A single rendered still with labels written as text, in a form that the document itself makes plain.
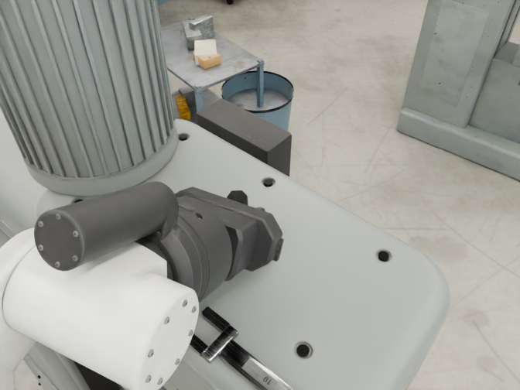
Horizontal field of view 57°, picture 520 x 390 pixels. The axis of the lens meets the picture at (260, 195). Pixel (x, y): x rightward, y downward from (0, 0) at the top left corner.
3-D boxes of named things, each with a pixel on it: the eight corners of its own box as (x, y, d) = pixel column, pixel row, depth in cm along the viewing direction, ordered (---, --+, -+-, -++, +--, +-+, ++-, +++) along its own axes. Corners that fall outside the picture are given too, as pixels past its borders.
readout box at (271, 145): (292, 203, 109) (297, 130, 95) (266, 225, 104) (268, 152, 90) (229, 165, 119) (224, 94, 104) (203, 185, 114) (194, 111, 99)
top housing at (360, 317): (436, 344, 61) (476, 270, 50) (318, 528, 47) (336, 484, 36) (187, 182, 83) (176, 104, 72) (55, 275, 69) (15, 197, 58)
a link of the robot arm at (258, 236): (165, 249, 51) (87, 290, 40) (179, 164, 48) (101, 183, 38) (271, 291, 47) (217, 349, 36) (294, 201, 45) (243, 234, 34)
